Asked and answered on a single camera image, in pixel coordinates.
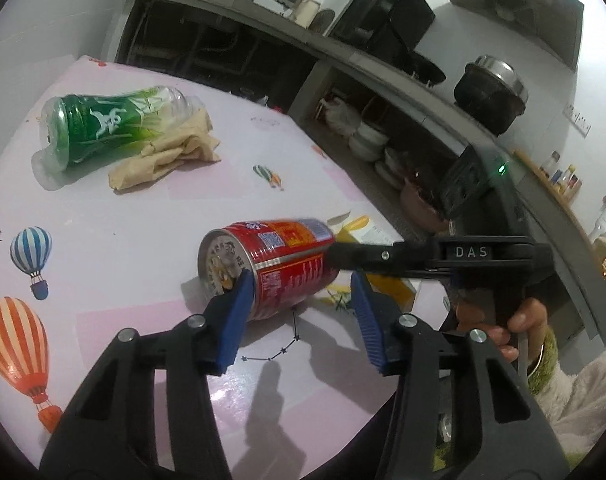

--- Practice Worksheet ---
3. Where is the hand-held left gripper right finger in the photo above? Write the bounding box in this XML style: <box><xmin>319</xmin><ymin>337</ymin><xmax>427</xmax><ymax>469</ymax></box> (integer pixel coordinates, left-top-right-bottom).
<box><xmin>349</xmin><ymin>270</ymin><xmax>570</xmax><ymax>480</ymax></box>

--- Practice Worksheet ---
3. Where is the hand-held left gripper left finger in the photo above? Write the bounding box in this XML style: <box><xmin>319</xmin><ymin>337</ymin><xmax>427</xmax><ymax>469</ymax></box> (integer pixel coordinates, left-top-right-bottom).
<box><xmin>40</xmin><ymin>269</ymin><xmax>256</xmax><ymax>480</ymax></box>

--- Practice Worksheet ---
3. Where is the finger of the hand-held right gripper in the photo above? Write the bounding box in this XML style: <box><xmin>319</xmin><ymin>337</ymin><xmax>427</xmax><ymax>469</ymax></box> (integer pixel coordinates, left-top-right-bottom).
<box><xmin>325</xmin><ymin>241</ymin><xmax>436</xmax><ymax>281</ymax></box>

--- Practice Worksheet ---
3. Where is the yellow cardboard box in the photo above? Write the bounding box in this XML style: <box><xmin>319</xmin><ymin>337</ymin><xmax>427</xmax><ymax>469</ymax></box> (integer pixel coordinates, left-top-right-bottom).
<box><xmin>328</xmin><ymin>212</ymin><xmax>419</xmax><ymax>311</ymax></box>

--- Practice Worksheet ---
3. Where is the red drink can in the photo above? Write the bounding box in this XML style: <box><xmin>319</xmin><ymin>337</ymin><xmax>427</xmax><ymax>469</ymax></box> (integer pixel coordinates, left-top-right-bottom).
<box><xmin>198</xmin><ymin>217</ymin><xmax>340</xmax><ymax>322</ymax></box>

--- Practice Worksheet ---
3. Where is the tan cloth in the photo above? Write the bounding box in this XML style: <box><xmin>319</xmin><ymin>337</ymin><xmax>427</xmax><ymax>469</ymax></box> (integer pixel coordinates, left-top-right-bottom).
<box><xmin>108</xmin><ymin>107</ymin><xmax>223</xmax><ymax>193</ymax></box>

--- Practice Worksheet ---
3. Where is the green plastic bottle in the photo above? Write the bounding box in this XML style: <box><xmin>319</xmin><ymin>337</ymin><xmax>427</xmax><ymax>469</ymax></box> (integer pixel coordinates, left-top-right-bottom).
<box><xmin>31</xmin><ymin>86</ymin><xmax>206</xmax><ymax>191</ymax></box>

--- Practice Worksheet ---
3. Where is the person's right forearm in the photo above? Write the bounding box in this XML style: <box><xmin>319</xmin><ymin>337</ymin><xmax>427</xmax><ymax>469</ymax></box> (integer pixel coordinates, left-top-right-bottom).
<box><xmin>526</xmin><ymin>327</ymin><xmax>606</xmax><ymax>466</ymax></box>

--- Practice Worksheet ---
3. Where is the person's right hand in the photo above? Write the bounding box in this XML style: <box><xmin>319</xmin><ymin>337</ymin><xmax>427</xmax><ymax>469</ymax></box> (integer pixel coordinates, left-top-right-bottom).
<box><xmin>456</xmin><ymin>299</ymin><xmax>548</xmax><ymax>361</ymax></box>

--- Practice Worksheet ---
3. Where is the pink cooking pot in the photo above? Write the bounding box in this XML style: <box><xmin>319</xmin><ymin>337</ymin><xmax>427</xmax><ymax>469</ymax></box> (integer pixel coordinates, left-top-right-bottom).
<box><xmin>400</xmin><ymin>175</ymin><xmax>444</xmax><ymax>233</ymax></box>

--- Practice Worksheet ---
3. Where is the pile of dishes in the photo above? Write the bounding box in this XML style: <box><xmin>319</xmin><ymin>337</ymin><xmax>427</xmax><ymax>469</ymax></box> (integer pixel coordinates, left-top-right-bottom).
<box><xmin>375</xmin><ymin>147</ymin><xmax>414</xmax><ymax>191</ymax></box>

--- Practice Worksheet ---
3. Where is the cluster of condiment bottles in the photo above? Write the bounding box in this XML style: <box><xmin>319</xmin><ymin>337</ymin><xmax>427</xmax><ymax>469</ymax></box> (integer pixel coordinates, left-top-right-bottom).
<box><xmin>540</xmin><ymin>152</ymin><xmax>584</xmax><ymax>201</ymax></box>

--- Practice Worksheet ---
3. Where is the stack of white bowls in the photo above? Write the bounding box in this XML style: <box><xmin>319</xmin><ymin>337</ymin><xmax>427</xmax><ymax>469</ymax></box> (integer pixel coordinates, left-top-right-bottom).
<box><xmin>348</xmin><ymin>120</ymin><xmax>389</xmax><ymax>163</ymax></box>

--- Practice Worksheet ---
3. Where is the white bottle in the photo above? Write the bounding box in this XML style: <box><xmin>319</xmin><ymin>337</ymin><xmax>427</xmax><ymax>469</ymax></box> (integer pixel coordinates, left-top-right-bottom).
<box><xmin>588</xmin><ymin>195</ymin><xmax>606</xmax><ymax>246</ymax></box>

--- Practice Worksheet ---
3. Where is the white plastic bag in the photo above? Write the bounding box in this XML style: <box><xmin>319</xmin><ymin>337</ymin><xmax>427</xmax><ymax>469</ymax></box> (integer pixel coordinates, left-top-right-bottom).
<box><xmin>315</xmin><ymin>97</ymin><xmax>361</xmax><ymax>136</ymax></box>

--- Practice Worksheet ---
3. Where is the black pot with metal lid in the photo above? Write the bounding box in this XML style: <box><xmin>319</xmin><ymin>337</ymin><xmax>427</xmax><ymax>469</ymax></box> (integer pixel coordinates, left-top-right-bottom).
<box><xmin>453</xmin><ymin>55</ymin><xmax>529</xmax><ymax>136</ymax></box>

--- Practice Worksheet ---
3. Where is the grey kitchen counter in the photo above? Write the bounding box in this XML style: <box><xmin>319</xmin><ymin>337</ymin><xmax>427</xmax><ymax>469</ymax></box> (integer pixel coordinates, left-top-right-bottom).
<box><xmin>115</xmin><ymin>0</ymin><xmax>606</xmax><ymax>341</ymax></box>

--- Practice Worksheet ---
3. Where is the black wok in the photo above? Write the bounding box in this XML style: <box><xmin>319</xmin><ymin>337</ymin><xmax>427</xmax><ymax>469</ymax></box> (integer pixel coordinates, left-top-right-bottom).
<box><xmin>398</xmin><ymin>50</ymin><xmax>448</xmax><ymax>86</ymax></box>

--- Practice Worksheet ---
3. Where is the black microwave oven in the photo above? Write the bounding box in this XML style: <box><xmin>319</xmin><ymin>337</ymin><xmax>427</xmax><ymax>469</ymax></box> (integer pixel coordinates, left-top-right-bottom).
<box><xmin>328</xmin><ymin>0</ymin><xmax>436</xmax><ymax>68</ymax></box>

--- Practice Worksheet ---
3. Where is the round grey fan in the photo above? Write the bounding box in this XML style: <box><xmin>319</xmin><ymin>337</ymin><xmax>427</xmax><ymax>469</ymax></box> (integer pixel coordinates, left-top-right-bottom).
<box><xmin>313</xmin><ymin>9</ymin><xmax>336</xmax><ymax>36</ymax></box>

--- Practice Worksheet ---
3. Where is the grey range hood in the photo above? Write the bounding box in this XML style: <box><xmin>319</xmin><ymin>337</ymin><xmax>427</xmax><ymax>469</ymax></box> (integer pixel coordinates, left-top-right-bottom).
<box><xmin>428</xmin><ymin>0</ymin><xmax>584</xmax><ymax>71</ymax></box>

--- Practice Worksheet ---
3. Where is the cream jug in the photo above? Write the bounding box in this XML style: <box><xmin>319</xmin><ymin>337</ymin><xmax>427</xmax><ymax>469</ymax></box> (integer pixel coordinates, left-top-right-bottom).
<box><xmin>292</xmin><ymin>0</ymin><xmax>320</xmax><ymax>28</ymax></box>

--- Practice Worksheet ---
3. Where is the white wall socket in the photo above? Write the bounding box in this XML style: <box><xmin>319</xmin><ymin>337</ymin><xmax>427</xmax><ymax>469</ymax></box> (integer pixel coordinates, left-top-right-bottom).
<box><xmin>564</xmin><ymin>104</ymin><xmax>593</xmax><ymax>136</ymax></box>

